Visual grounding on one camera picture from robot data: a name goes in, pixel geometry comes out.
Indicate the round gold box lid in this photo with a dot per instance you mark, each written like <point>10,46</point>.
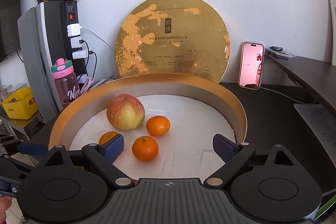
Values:
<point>170,37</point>

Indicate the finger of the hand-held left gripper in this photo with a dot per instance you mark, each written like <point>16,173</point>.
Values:
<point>34,148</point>

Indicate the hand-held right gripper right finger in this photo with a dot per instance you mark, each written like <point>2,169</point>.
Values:
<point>223,148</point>

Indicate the printed paper sheet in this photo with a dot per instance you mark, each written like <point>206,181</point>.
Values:
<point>317,127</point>

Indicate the clear plastic tray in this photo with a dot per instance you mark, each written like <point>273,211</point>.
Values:
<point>279,52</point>

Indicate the black power strip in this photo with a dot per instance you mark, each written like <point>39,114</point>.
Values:
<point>76,14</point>

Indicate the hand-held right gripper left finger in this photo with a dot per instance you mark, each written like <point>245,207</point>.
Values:
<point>114,148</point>

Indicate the yellow plastic bin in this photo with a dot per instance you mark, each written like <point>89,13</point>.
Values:
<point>21,106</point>

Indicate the red yellow apple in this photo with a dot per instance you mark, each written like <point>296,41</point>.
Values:
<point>125,112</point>

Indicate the dark raised desk shelf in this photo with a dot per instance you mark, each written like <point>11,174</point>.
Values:
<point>307,74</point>

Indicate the white charger plug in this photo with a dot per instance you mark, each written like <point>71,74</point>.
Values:
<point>76,43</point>
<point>74,29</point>
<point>80,54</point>

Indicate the round gold gift box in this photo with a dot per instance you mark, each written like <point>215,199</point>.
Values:
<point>231,103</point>

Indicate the orange tangerine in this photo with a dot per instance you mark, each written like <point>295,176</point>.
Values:
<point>158,126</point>
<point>145,148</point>
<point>106,138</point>

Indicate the black flat screen monitor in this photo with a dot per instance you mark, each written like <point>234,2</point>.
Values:
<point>9,3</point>

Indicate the smartphone with pink screen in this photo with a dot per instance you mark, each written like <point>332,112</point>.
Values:
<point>250,66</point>

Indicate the pink water bottle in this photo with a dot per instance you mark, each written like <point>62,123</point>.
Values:
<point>65,85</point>

